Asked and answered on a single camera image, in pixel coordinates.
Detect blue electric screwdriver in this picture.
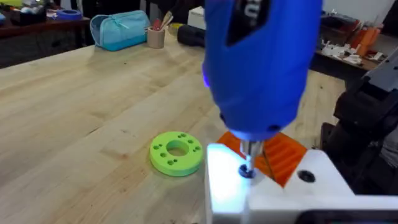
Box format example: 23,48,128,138
201,0,324,175

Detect dark wooden side table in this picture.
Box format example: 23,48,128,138
0,15,91,69

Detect blue tape roll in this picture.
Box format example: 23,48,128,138
55,9,83,22

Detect heap of orange parts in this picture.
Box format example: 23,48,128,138
350,26,382,57

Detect beige cup with utensils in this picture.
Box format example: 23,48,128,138
146,11,174,49

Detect black cylindrical case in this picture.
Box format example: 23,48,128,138
177,24,206,49

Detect white box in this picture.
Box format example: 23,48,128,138
187,6,207,31

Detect green disc with holes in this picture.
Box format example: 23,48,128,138
149,131,204,178

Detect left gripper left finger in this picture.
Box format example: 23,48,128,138
204,130,269,224

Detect teal zip bag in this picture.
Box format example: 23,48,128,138
90,9,151,52

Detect heap of white parts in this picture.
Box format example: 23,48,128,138
320,39,385,65

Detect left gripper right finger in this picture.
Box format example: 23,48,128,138
248,132,356,224

